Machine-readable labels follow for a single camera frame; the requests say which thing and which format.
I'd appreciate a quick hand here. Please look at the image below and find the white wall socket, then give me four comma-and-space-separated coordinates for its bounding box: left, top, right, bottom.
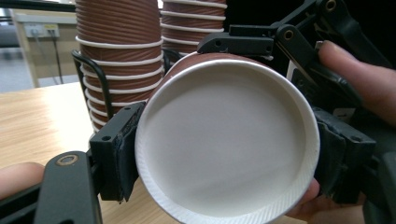
23, 22, 61, 39

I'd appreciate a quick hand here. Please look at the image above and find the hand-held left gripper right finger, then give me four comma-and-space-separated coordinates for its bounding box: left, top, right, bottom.
312, 106, 377, 205

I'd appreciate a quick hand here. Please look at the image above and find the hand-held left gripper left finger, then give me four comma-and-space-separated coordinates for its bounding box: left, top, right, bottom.
89, 101, 148, 203

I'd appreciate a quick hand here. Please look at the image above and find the single brown paper cup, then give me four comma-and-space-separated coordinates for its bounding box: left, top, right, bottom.
134, 51, 321, 224

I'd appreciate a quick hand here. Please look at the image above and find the wooden cabinet with socket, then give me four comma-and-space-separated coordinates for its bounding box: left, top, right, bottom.
8, 8, 80, 89

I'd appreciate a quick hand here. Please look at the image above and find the stack of brown paper cups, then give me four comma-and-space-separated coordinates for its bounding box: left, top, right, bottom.
74, 0, 165, 134
160, 0, 229, 56

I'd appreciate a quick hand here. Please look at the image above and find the black wire cup holder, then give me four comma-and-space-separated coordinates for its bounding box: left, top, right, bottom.
71, 48, 183, 120

